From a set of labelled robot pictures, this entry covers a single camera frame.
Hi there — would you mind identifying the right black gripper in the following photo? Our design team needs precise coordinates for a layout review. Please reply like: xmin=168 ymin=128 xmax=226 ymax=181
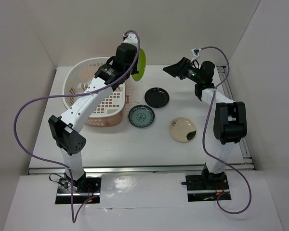
xmin=163 ymin=57 xmax=202 ymax=84

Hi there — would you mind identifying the green plate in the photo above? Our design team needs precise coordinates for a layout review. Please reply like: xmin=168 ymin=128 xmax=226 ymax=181
xmin=132 ymin=49 xmax=146 ymax=81

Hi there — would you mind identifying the cream plate black mark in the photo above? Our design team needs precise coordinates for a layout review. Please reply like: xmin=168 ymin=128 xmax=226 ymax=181
xmin=169 ymin=117 xmax=197 ymax=143

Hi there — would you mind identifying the blue floral plate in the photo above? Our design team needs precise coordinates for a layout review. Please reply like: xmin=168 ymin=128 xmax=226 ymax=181
xmin=128 ymin=104 xmax=155 ymax=128

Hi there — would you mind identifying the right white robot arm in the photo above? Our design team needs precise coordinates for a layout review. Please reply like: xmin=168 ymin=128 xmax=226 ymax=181
xmin=163 ymin=57 xmax=247 ymax=190

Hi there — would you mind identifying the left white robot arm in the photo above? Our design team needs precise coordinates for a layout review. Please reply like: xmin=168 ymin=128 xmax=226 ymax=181
xmin=48 ymin=43 xmax=140 ymax=192

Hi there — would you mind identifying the pink white dish rack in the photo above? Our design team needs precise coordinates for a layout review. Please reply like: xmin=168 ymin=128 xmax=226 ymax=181
xmin=61 ymin=57 xmax=126 ymax=131

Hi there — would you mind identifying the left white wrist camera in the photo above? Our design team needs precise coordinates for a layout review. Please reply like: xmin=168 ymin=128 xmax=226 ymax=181
xmin=122 ymin=33 xmax=138 ymax=47

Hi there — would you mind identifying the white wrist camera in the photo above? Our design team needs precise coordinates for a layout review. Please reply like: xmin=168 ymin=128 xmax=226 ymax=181
xmin=191 ymin=48 xmax=201 ymax=62
xmin=122 ymin=33 xmax=138 ymax=47

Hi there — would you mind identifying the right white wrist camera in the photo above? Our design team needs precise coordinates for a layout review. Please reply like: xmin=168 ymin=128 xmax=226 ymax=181
xmin=191 ymin=48 xmax=201 ymax=62

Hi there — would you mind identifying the aluminium front rail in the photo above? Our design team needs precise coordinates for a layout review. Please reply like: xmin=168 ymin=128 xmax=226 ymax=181
xmin=27 ymin=163 xmax=256 ymax=175

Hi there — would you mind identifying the aluminium side rail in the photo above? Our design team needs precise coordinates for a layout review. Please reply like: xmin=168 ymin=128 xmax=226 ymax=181
xmin=216 ymin=64 xmax=253 ymax=167

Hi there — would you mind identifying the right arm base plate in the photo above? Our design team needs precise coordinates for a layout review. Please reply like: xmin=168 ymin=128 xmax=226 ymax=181
xmin=181 ymin=175 xmax=231 ymax=202

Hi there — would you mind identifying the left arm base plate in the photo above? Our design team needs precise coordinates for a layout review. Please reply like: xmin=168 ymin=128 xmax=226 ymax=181
xmin=49 ymin=173 xmax=102 ymax=205

